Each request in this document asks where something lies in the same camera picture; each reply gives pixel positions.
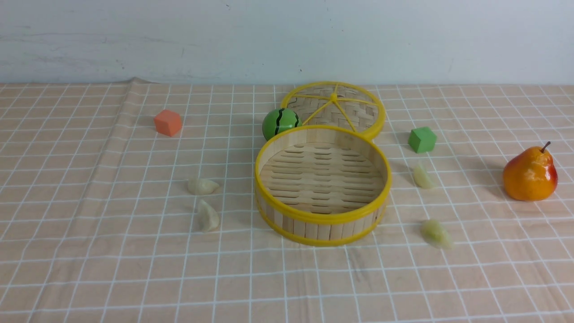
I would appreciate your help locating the white dumpling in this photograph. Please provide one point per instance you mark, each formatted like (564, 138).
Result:
(209, 218)
(202, 187)

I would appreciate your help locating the pale dumpling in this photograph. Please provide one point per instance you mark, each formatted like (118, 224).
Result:
(422, 178)

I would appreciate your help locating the greenish dumpling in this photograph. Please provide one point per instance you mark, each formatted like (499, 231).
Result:
(435, 234)

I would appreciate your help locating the bamboo steamer tray yellow rim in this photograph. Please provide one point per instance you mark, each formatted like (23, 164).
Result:
(321, 185)

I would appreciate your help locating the bamboo steamer lid yellow rim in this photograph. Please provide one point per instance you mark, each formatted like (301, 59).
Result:
(337, 104)

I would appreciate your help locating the green watermelon toy ball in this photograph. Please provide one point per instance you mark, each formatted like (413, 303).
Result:
(279, 120)

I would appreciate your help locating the orange foam cube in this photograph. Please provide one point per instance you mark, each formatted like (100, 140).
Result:
(168, 123)

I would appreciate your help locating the green foam cube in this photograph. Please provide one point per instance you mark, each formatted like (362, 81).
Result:
(422, 140)

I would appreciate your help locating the beige checkered tablecloth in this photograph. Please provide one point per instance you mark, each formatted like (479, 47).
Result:
(98, 225)

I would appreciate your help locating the orange yellow toy pear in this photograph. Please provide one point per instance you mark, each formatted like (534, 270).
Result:
(531, 176)

